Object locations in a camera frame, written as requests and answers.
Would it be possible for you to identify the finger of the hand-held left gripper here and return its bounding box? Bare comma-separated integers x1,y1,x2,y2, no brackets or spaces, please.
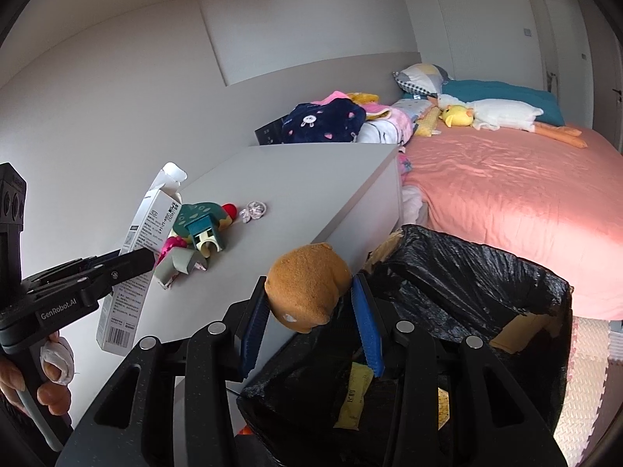
78,248,155,302

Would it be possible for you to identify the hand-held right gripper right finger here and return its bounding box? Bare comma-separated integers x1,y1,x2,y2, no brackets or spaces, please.
350,272,570,467

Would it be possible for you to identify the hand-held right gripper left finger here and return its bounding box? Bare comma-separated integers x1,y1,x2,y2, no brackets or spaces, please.
55,276,269,467

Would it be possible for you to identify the white carton box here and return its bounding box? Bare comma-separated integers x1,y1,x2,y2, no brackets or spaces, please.
95,162,188,355

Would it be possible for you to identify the brown plush toy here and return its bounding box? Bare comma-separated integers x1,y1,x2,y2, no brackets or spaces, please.
267,246,352,335

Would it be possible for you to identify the teal spotted plastic toy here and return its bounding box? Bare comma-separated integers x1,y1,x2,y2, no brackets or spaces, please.
172,202,233,256

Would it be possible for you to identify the cardboard bin with black bag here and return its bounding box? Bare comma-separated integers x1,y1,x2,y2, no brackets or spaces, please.
236,224,575,467

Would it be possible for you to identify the person's left hand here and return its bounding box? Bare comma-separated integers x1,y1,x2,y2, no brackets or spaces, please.
0,332,76,418

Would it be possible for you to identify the magenta plastic toy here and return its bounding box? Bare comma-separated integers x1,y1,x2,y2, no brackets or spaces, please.
155,235,188,268

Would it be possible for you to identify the yellow packet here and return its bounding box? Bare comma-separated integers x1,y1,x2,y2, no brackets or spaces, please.
333,365,375,431

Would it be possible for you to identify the clear plastic wrapper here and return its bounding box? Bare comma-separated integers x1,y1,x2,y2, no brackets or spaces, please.
239,199,268,222

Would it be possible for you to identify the white pink patterned cloth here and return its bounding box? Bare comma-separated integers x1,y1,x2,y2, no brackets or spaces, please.
396,148,431,228

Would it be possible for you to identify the white table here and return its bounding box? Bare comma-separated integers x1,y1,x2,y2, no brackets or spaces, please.
96,143,405,467

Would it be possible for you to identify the black box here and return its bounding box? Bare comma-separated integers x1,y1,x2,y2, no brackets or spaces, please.
254,117,290,147

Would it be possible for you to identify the pink bedsheet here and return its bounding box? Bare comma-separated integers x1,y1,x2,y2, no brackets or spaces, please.
401,124,623,322

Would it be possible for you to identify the navy patterned fleece blanket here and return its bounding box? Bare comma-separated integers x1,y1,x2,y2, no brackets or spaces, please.
282,97,367,146

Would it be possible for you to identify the yellow stick plush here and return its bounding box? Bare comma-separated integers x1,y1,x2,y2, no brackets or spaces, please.
414,104,441,138

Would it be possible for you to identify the foam floor mat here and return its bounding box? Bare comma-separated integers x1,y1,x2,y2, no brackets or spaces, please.
555,318,623,467

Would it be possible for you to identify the yellow cloth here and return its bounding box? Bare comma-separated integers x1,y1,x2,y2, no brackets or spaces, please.
347,91,390,121

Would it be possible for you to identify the yellow duck plush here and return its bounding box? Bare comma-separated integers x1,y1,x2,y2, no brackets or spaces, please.
439,105,474,128

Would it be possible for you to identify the pink plush garment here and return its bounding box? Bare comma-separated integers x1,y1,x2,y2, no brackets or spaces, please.
311,90,348,106

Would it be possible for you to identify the white goose plush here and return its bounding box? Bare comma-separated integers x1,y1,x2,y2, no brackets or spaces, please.
438,93,590,149

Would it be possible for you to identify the checked patchwork pillow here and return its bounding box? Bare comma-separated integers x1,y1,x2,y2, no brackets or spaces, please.
393,63,456,99

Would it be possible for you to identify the teal blanket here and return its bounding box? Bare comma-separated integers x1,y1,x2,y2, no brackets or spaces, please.
440,80,566,127

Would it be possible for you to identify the white door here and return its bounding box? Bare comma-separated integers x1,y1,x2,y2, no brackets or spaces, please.
523,0,623,151

